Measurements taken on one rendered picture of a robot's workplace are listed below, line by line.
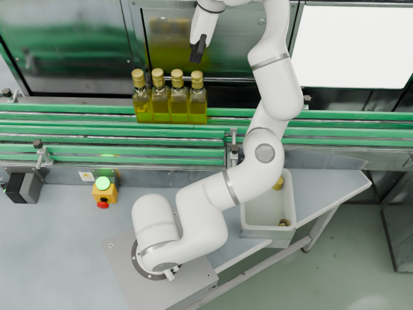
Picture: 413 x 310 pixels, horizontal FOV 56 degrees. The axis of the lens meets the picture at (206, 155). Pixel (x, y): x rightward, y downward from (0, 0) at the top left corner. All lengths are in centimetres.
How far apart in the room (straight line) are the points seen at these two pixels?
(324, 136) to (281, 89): 55
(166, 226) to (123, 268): 34
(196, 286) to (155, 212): 34
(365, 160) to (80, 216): 101
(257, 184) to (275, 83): 21
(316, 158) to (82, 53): 88
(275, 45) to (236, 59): 45
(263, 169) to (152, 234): 28
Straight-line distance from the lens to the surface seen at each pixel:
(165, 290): 114
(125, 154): 127
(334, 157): 142
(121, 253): 118
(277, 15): 90
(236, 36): 121
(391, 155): 147
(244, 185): 83
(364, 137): 138
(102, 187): 132
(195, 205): 84
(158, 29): 121
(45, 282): 135
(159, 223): 86
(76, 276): 132
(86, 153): 129
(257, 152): 80
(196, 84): 114
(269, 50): 82
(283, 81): 82
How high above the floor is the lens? 196
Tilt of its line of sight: 56 degrees down
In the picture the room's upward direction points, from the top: straight up
